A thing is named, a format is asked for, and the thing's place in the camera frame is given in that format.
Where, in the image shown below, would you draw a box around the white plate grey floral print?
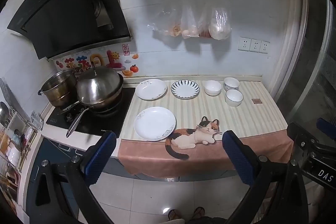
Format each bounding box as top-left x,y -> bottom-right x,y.
134,106 -> 176,141

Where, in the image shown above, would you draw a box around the person's foot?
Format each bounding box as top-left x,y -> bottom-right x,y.
193,207 -> 206,219
167,209 -> 182,221

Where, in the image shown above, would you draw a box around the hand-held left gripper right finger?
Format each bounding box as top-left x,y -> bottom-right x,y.
222,130 -> 309,224

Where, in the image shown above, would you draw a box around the dark blue base cabinet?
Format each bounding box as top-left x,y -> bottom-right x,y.
25,135 -> 238,216

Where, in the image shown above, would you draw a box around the black glass gas stove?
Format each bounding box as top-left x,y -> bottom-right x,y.
46,87 -> 135,138

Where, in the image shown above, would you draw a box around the steel wok lid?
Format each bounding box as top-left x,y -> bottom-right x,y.
76,61 -> 122,104

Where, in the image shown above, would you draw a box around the steel wok with long handle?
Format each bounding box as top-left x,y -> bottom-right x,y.
66,73 -> 124,138

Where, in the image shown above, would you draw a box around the striped cat print cloth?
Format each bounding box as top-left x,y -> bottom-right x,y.
117,80 -> 294,178

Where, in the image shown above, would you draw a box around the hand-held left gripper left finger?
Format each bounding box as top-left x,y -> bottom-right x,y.
26,131 -> 117,224

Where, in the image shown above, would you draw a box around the plain white bowl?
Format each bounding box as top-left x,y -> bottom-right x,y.
204,80 -> 222,96

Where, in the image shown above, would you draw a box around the white floral bowl blue rim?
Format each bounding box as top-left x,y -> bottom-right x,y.
224,77 -> 240,91
225,89 -> 244,107

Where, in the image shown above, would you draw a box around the white plate blue leaf pattern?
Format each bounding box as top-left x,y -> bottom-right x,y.
171,80 -> 200,99

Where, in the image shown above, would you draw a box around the person's left foot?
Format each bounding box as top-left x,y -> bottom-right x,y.
167,209 -> 182,221

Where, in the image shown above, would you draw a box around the black range hood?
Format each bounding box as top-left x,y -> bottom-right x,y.
7,0 -> 132,60

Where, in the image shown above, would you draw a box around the metal kitchen rack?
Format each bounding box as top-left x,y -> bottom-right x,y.
0,78 -> 44,203

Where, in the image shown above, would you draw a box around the white plate with twig print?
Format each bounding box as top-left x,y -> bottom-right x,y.
135,79 -> 168,101

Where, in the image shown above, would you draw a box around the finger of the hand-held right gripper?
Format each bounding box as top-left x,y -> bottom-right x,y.
316,118 -> 336,140
287,122 -> 319,161

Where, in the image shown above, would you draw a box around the person's right foot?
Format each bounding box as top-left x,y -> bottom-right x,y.
193,207 -> 206,219

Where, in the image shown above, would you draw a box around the colourful wall stickers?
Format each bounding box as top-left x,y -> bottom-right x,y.
56,43 -> 139,78

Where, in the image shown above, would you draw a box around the clear plastic bag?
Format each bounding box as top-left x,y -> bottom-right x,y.
198,0 -> 232,41
147,0 -> 182,37
181,0 -> 200,39

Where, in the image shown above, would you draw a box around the steel steamer pot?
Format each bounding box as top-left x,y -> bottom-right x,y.
38,68 -> 78,108

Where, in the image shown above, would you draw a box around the sliding glass door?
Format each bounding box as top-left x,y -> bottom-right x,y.
276,0 -> 336,125

